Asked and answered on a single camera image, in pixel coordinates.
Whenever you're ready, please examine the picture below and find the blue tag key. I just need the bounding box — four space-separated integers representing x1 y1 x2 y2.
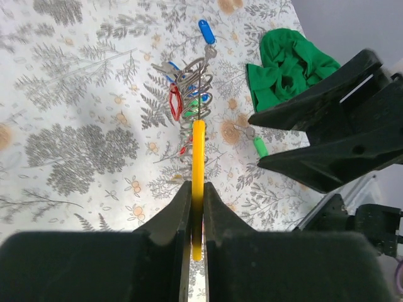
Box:
151 62 179 78
198 20 217 60

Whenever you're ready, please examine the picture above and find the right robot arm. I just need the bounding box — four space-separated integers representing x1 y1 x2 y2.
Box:
249 49 402 257

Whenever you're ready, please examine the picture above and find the green tag key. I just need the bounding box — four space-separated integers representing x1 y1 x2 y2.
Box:
234 125 269 158

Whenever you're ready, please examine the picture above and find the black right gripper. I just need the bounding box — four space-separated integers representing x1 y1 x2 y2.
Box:
248 48 402 193

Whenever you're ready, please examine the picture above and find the blue tag key lower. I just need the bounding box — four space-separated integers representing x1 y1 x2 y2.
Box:
151 62 179 78

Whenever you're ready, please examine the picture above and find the spiral keyring with yellow handle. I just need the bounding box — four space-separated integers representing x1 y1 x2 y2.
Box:
168 54 213 261

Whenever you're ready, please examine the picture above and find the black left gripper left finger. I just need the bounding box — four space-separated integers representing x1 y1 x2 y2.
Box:
1 181 191 301

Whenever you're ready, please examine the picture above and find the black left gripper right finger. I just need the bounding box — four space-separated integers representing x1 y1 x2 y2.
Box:
204 183 390 301

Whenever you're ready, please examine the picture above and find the blue tag key upper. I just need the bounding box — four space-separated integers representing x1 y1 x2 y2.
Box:
198 20 217 60

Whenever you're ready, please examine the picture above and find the floral table mat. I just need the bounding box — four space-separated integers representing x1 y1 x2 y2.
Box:
1 1 319 240

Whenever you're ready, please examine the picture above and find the green cloth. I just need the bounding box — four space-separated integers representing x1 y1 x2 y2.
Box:
246 28 341 113

